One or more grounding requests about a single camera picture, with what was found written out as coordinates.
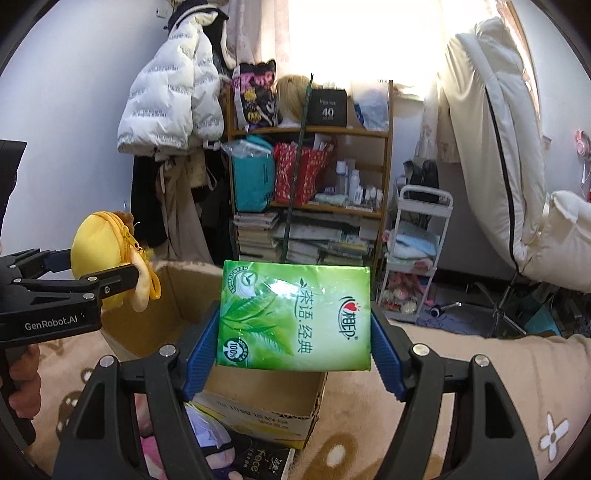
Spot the yellow plush toy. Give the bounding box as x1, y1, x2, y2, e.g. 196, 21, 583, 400
70, 211, 161, 313

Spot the purple haired plush doll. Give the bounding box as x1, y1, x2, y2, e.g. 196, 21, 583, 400
184, 403, 243, 480

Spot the black face tissue pack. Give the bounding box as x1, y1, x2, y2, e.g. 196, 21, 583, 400
229, 431, 296, 480

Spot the green tissue pack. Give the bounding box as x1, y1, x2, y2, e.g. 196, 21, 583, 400
216, 260, 370, 372

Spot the pink plush bear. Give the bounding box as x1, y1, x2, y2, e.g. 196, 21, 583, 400
134, 394, 166, 479

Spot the person's left hand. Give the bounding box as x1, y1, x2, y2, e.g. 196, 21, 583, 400
8, 344, 41, 420

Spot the beige patterned blanket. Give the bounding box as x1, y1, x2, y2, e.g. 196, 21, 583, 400
22, 317, 591, 480

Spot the beige hanging coat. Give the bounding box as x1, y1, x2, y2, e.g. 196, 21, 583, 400
155, 157, 212, 264

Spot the stack of books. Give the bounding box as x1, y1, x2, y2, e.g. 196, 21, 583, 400
233, 211, 280, 262

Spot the cardboard box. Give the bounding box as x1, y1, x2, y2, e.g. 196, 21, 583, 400
98, 260, 329, 451

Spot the teal bag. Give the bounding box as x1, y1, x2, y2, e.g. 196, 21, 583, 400
230, 135, 276, 213

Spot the white puffer jacket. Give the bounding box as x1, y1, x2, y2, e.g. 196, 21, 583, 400
117, 1, 228, 156

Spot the wooden bookshelf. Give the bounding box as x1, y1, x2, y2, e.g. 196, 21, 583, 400
225, 82, 393, 268

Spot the white utility cart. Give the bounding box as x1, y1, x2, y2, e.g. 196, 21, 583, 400
378, 185, 454, 323

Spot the red patterned gift bag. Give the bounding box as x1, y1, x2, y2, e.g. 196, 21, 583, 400
273, 142, 332, 205

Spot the black cartoon print bag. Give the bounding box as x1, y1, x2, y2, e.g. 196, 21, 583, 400
232, 59, 279, 131

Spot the blonde wig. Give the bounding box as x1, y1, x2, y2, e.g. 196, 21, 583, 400
276, 74, 308, 128

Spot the black box with 40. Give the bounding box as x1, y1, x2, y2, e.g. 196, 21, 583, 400
307, 89, 348, 127

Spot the pink small fan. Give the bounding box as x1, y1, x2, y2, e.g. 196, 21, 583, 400
575, 130, 591, 199

